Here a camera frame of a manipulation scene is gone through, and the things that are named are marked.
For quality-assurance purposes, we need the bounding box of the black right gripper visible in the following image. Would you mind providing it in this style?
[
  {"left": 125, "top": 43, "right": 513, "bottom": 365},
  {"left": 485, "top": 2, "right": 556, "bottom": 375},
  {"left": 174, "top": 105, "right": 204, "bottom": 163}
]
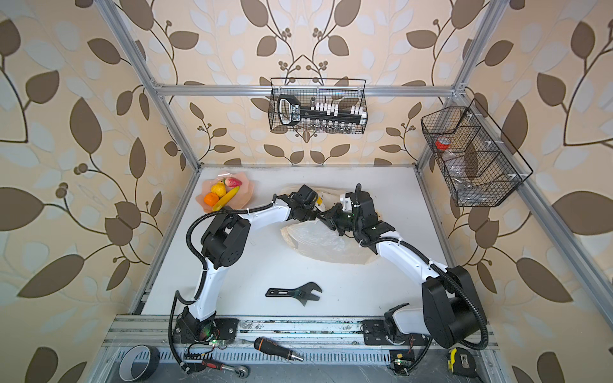
[{"left": 318, "top": 203, "right": 363, "bottom": 236}]

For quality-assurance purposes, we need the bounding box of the yellow black tape measure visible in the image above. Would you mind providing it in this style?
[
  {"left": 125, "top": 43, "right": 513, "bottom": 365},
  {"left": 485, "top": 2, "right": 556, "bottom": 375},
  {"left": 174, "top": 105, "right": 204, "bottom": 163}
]
[{"left": 448, "top": 347, "right": 478, "bottom": 378}]

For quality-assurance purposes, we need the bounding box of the black orange screwdriver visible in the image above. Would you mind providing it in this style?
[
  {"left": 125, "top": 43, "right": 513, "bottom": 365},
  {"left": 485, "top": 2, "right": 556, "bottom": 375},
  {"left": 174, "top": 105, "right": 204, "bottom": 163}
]
[{"left": 253, "top": 337, "right": 304, "bottom": 362}]

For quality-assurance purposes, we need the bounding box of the black tape roll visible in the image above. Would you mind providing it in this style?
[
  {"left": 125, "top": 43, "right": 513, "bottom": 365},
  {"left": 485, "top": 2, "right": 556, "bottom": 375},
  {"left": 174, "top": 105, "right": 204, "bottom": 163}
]
[{"left": 118, "top": 345, "right": 161, "bottom": 382}]

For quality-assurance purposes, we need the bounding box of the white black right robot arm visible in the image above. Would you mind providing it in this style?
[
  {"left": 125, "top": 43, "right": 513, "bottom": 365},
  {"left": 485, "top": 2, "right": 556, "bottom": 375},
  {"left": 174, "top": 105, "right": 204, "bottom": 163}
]
[{"left": 317, "top": 184, "right": 489, "bottom": 350}]

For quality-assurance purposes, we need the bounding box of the orange toy tangerine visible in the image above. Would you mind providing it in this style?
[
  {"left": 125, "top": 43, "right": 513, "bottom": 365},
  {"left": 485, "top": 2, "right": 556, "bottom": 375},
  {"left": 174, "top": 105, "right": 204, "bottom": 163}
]
[{"left": 203, "top": 192, "right": 220, "bottom": 207}]

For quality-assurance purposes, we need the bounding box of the clear bottle red cap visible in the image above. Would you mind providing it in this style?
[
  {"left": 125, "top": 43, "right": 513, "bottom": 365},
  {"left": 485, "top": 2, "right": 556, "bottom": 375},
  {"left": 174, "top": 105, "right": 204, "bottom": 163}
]
[{"left": 435, "top": 136, "right": 475, "bottom": 191}]

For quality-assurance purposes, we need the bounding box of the black adjustable wrench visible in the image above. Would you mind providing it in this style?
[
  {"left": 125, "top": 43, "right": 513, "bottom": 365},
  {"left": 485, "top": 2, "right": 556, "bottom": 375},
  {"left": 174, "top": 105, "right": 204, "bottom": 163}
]
[{"left": 265, "top": 282, "right": 322, "bottom": 306}]

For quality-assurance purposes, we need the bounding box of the black wire basket back wall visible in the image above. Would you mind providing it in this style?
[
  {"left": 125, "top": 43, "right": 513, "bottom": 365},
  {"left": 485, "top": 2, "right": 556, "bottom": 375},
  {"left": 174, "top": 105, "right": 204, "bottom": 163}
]
[{"left": 268, "top": 77, "right": 369, "bottom": 135}]

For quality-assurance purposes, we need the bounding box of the pink fruit plate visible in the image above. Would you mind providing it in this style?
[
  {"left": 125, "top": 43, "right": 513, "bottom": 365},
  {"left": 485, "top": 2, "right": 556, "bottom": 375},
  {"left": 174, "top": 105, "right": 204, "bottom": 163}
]
[{"left": 195, "top": 172, "right": 255, "bottom": 212}]

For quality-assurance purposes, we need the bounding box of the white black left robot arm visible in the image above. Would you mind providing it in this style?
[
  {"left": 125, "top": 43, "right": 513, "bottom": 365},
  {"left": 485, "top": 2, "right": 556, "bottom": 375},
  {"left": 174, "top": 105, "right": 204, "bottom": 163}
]
[{"left": 168, "top": 185, "right": 318, "bottom": 344}]

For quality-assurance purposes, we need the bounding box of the black wire basket wall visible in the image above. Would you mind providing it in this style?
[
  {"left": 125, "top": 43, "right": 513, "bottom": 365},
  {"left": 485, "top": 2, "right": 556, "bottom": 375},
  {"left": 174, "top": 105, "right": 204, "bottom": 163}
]
[
  {"left": 421, "top": 99, "right": 533, "bottom": 207},
  {"left": 268, "top": 77, "right": 369, "bottom": 135}
]

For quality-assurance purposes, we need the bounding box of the socket set holder black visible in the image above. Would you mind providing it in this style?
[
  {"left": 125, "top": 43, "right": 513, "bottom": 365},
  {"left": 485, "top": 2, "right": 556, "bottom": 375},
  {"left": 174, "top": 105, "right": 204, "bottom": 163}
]
[{"left": 276, "top": 95, "right": 367, "bottom": 126}]

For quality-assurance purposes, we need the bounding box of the red handled ratchet wrench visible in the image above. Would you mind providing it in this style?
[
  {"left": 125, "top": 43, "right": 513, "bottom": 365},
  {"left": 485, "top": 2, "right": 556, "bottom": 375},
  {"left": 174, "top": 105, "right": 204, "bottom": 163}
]
[{"left": 202, "top": 360, "right": 250, "bottom": 378}]

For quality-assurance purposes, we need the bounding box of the black wire basket right wall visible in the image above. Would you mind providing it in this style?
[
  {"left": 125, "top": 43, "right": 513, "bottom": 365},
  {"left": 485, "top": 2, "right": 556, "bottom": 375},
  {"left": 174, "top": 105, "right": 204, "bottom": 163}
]
[{"left": 421, "top": 99, "right": 533, "bottom": 207}]

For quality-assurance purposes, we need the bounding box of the banana print plastic bag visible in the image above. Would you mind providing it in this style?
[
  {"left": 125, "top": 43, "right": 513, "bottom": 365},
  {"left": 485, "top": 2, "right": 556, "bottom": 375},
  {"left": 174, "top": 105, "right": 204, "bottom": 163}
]
[{"left": 279, "top": 185, "right": 382, "bottom": 265}]

